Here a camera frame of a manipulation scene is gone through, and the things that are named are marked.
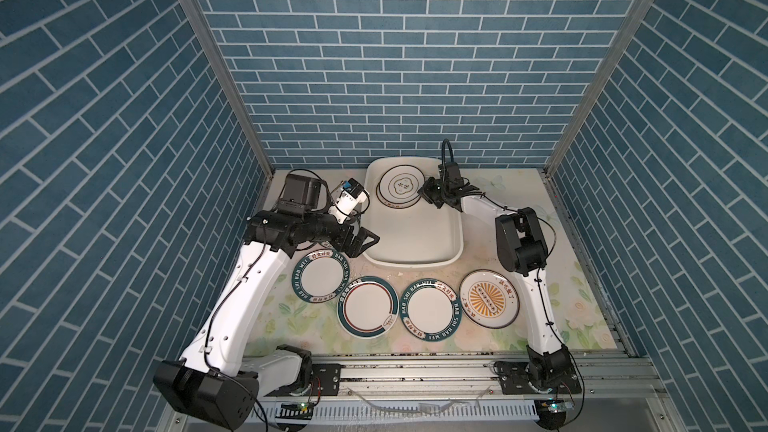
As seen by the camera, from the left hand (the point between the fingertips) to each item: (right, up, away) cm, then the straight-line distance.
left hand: (365, 227), depth 70 cm
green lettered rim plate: (+17, -26, +15) cm, 34 cm away
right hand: (+14, +11, +37) cm, 41 cm away
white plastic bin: (+13, -5, +33) cm, 36 cm away
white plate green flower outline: (+8, +11, +42) cm, 44 cm away
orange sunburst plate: (+35, -23, +17) cm, 45 cm away
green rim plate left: (-16, -17, +22) cm, 32 cm away
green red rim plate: (-1, -24, +15) cm, 28 cm away
